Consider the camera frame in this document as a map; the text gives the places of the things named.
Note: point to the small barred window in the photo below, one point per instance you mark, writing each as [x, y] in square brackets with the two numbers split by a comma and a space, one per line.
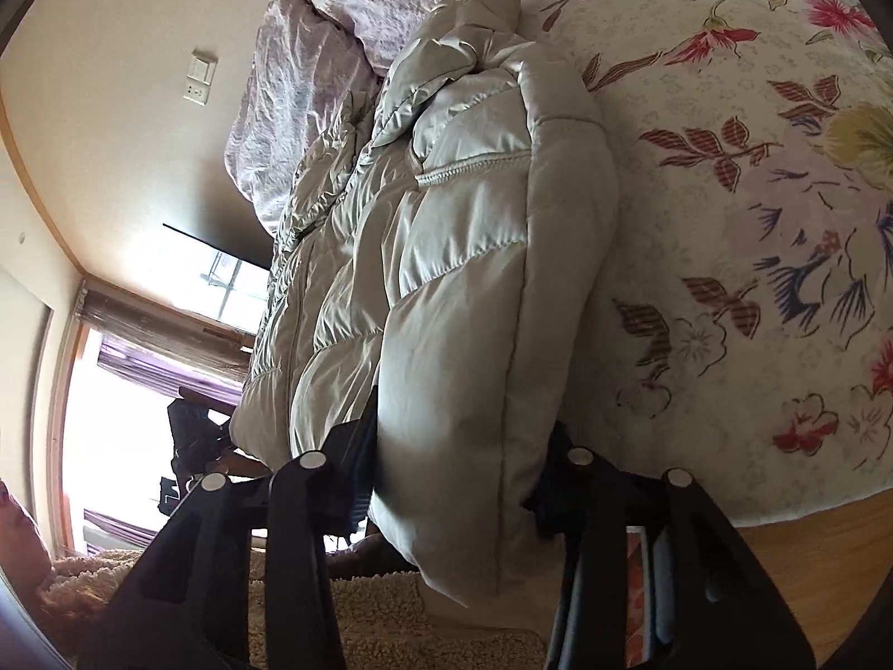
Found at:
[234, 279]

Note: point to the floral bed sheet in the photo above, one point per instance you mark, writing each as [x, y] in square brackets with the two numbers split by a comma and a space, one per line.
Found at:
[732, 223]

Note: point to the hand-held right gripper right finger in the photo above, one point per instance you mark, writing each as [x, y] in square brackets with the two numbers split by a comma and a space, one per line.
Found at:
[558, 495]

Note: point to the pink cloth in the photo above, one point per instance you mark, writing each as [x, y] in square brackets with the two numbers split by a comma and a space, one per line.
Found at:
[21, 537]

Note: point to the white wall switch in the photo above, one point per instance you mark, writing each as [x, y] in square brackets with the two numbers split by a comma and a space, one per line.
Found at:
[203, 68]

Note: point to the beige fluffy rug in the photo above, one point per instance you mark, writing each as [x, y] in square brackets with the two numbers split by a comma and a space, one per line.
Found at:
[391, 614]

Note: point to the large bright window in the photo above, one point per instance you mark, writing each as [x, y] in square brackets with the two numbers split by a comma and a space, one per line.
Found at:
[118, 433]

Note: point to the person's left hand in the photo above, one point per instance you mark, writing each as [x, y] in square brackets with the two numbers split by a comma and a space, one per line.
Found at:
[237, 464]

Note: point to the bamboo roller blind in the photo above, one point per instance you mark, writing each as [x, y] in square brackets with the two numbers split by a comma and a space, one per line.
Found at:
[139, 310]

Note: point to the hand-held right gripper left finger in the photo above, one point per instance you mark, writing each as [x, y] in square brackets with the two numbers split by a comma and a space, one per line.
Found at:
[352, 478]

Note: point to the white wall socket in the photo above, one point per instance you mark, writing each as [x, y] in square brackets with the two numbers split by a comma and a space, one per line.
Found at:
[197, 93]

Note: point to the pale pink crumpled quilt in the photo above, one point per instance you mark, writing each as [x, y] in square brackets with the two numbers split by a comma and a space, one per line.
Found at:
[293, 112]

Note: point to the purple curtain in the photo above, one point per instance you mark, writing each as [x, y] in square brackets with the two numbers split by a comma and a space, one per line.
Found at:
[160, 363]

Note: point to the white pillow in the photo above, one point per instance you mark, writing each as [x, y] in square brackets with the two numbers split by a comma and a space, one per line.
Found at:
[453, 293]

